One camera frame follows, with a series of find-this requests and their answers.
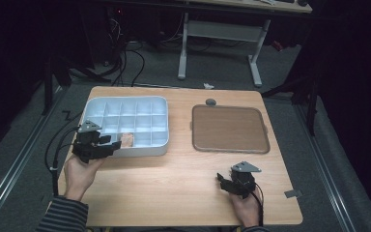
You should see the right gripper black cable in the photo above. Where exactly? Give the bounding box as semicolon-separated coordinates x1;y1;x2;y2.
250;182;265;227

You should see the person's right hand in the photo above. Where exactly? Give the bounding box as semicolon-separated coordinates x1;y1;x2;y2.
228;190;262;228

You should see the white metal desk frame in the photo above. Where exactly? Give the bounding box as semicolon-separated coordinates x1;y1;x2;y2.
177;12;272;88

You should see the beige sock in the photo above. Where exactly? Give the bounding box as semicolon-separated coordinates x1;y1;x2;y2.
121;131;135;149

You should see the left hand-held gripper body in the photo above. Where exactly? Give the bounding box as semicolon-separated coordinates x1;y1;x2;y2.
71;119;114;164

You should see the brown tray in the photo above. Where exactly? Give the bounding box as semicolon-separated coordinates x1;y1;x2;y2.
190;103;271;155

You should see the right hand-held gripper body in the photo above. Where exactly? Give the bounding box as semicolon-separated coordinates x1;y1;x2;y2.
227;160;263;199

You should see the white divided storage box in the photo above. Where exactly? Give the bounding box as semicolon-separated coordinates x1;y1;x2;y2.
80;95;170;160

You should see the bundle of black cables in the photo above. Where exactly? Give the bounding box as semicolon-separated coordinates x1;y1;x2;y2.
106;14;146;88

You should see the black floor cable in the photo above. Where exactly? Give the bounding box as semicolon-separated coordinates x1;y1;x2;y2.
43;109;84;173

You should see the grey tape piece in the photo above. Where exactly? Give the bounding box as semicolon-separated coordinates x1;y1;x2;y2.
283;188;303;199

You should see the black metal stand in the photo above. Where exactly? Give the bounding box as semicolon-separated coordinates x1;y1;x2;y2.
260;72;321;137
41;52;112;117

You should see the person's left hand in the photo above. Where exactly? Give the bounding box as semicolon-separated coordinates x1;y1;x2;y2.
63;154;106;202

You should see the wooden desk top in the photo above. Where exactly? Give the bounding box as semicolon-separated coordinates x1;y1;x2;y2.
180;0;313;15

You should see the metal floor rail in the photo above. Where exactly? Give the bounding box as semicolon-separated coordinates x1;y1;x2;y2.
293;103;357;232
0;84;66;227

